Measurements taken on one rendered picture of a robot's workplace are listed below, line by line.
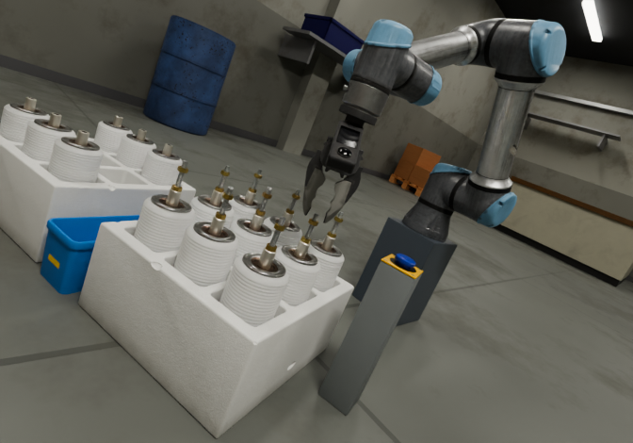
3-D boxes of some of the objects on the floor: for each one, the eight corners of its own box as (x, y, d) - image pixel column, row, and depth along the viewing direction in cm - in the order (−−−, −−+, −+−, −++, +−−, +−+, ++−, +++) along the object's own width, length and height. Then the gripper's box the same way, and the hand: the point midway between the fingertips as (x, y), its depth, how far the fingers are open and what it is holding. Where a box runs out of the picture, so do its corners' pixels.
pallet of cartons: (418, 189, 699) (435, 155, 685) (461, 210, 640) (480, 172, 626) (383, 179, 613) (401, 139, 599) (430, 202, 555) (450, 158, 540)
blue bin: (154, 252, 104) (168, 213, 101) (181, 272, 99) (194, 232, 97) (31, 270, 77) (44, 218, 75) (58, 298, 73) (73, 244, 70)
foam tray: (215, 270, 108) (235, 213, 104) (326, 349, 92) (355, 286, 88) (76, 303, 73) (100, 221, 70) (216, 440, 58) (255, 343, 54)
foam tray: (105, 190, 130) (119, 141, 126) (179, 243, 114) (197, 189, 111) (-41, 188, 96) (-29, 121, 92) (35, 263, 80) (55, 186, 76)
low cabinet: (625, 280, 618) (653, 236, 600) (616, 287, 461) (654, 228, 444) (522, 231, 727) (543, 193, 710) (486, 224, 570) (511, 175, 553)
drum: (186, 122, 356) (214, 37, 339) (219, 140, 326) (250, 48, 308) (130, 106, 313) (158, 8, 296) (161, 126, 283) (194, 18, 265)
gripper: (383, 123, 73) (341, 221, 78) (331, 101, 73) (291, 201, 77) (390, 123, 65) (342, 233, 69) (331, 98, 64) (285, 210, 69)
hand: (316, 213), depth 70 cm, fingers open, 3 cm apart
